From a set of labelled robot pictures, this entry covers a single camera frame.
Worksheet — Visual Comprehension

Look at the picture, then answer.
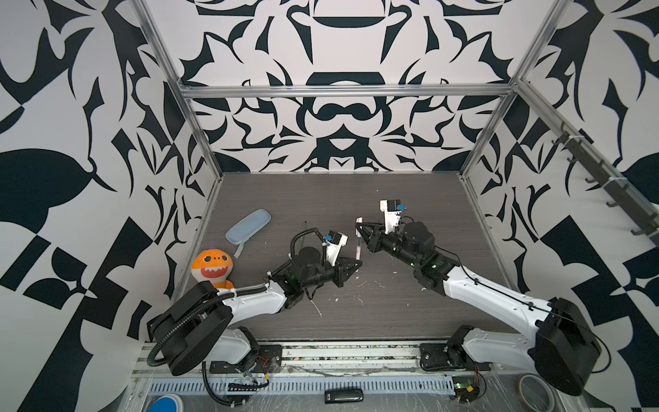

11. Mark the tape roll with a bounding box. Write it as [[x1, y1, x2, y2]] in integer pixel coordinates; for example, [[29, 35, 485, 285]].
[[516, 374, 556, 412]]

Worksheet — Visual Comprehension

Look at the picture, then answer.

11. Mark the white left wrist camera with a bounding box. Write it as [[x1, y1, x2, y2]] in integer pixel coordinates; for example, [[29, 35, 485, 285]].
[[324, 230, 348, 267]]

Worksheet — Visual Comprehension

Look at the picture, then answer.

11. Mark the orange shark plush toy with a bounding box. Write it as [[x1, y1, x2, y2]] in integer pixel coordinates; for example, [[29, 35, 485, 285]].
[[190, 249, 234, 289]]

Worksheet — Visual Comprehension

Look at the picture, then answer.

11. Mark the wall hook rail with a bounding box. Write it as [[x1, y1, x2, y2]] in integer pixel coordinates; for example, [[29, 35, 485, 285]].
[[552, 121, 658, 247]]

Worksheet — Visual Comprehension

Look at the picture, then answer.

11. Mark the light blue pencil case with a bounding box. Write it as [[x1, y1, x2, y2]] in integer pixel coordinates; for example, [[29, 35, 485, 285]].
[[225, 209, 271, 245]]

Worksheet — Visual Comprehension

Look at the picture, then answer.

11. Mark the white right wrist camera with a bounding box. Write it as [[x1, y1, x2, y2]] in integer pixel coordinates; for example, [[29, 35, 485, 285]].
[[379, 199, 405, 234]]

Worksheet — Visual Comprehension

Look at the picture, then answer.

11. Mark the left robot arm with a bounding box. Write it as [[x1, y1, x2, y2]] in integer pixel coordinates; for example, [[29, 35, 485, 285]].
[[146, 228, 362, 376]]

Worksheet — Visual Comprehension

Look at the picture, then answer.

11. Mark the blue round lid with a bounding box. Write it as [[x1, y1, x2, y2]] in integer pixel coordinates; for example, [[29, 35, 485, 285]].
[[147, 394, 185, 412]]

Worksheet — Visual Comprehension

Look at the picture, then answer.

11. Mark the black rectangular device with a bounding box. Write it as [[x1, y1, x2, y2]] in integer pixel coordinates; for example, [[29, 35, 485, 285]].
[[324, 388, 364, 404]]

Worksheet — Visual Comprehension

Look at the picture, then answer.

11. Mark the pink fountain pen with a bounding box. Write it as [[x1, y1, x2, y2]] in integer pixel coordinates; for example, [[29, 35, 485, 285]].
[[355, 235, 362, 260]]

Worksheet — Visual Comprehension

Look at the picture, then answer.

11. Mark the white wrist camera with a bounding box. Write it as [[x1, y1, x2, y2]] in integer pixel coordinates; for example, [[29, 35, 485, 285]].
[[324, 230, 348, 267], [379, 199, 405, 234]]

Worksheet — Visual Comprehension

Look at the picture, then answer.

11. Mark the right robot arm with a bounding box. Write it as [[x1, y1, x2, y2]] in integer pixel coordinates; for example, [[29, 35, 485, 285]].
[[355, 221, 609, 397]]

